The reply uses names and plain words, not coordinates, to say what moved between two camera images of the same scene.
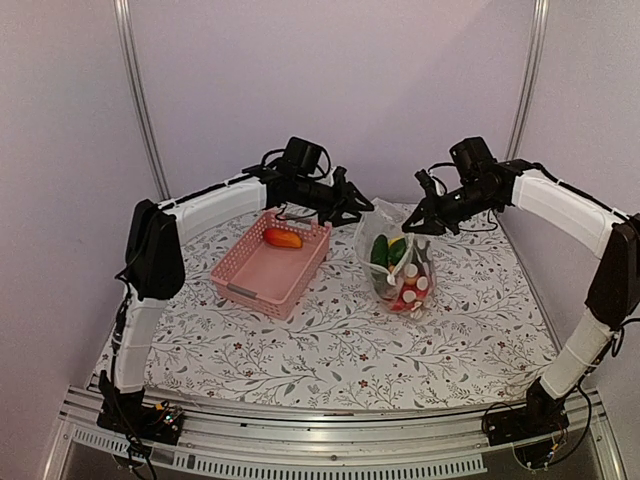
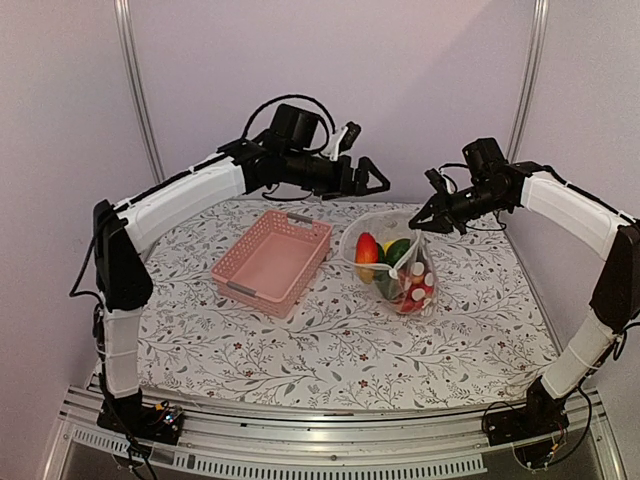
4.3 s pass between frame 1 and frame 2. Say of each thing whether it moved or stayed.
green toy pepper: stayed
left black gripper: moved
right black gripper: stayed
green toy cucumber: moved
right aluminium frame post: stayed
